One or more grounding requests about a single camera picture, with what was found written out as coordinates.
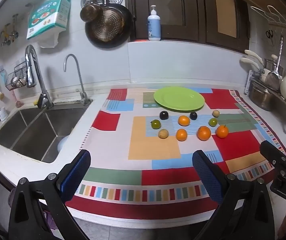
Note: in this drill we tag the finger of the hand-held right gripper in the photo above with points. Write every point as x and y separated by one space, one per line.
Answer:
273 153

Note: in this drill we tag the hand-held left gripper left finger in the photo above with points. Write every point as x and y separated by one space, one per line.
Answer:
75 172

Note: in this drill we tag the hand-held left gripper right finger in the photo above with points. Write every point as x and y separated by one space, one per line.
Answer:
206 177

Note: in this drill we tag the orange tangerine with stem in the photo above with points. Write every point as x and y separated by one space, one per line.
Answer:
222 132

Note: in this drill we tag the brown kiwi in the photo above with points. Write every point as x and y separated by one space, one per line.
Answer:
163 133

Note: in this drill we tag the dark purple plum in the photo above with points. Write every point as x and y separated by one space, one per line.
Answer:
193 115
163 115

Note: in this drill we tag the tan longan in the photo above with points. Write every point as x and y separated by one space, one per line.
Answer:
216 113

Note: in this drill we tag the green plate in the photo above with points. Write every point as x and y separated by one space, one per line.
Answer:
179 98

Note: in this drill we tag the multicoloured patchwork tablecloth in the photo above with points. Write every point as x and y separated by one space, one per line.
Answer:
155 175

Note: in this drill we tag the stainless steel pot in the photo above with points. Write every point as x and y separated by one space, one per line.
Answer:
260 96

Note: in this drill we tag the stainless steel sink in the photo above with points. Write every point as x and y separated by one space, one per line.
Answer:
37 130

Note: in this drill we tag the metal skimmer ladle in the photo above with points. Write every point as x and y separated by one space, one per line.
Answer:
274 80

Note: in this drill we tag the slim gooseneck faucet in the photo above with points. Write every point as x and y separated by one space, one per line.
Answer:
79 80

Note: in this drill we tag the black scissors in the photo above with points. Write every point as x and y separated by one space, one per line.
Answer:
269 35

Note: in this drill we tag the large chrome faucet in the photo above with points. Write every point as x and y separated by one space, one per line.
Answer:
31 65

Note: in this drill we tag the white plastic bag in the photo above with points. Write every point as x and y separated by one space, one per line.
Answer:
49 40

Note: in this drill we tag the dark wooden window sash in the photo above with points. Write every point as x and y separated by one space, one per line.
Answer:
223 12
168 5

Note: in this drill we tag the brass perforated strainer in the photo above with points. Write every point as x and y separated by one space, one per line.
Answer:
107 26

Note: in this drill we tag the black frying pan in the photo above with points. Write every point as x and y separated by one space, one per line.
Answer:
125 30

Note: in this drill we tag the green white tissue pack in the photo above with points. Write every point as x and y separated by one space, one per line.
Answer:
47 17

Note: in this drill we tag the white blue pump bottle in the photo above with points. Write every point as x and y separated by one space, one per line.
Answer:
154 27

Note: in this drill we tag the small brass pot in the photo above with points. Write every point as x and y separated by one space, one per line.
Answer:
90 11

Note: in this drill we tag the brass wall hooks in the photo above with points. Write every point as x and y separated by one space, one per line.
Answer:
7 32

